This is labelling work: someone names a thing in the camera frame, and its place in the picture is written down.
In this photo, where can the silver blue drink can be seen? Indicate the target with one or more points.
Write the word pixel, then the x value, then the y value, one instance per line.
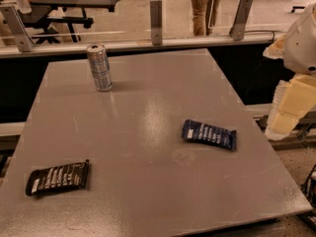
pixel 100 67

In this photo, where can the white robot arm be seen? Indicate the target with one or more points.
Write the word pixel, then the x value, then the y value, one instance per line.
pixel 293 99

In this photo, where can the person legs tan trousers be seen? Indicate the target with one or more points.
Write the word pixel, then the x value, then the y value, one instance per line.
pixel 204 16

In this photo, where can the metal barrier post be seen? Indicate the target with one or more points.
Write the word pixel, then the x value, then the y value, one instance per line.
pixel 237 30
pixel 156 21
pixel 11 16

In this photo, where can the black rxbar wrapper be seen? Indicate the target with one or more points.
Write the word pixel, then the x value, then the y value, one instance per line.
pixel 58 179

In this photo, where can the middle metal barrier post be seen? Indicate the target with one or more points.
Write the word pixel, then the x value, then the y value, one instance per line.
pixel 156 21

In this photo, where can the black crate at right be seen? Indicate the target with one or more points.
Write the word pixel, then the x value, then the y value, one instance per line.
pixel 309 190

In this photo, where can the right metal barrier post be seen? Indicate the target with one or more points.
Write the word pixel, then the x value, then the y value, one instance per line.
pixel 237 30

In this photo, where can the left metal barrier post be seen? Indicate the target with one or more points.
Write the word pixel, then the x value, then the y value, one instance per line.
pixel 11 16

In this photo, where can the black background table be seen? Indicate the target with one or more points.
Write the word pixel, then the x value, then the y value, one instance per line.
pixel 40 17

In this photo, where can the blue rxbar wrapper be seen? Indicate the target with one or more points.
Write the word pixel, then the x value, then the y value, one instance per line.
pixel 200 132

